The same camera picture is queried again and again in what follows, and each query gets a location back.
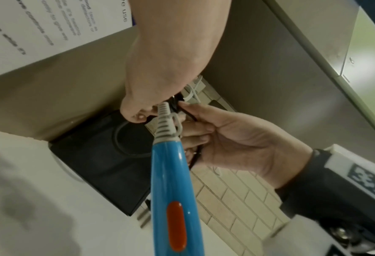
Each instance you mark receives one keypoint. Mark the person's right hand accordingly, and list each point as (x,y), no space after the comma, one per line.
(254,150)

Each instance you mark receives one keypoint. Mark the person's left hand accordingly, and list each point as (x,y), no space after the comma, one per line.
(168,70)

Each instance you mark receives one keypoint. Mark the blue white hair dryer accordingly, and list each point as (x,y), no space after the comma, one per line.
(174,180)

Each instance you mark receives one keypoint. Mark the black fabric bag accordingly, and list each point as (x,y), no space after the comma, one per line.
(105,170)

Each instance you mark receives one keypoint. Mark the person's left forearm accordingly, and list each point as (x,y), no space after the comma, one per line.
(178,15)

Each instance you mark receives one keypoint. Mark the white purple safety poster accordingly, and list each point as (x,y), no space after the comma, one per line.
(41,32)

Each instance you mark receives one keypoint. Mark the white wall outlet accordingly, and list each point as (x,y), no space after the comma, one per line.
(198,83)

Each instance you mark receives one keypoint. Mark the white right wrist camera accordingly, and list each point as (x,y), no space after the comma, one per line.
(298,237)

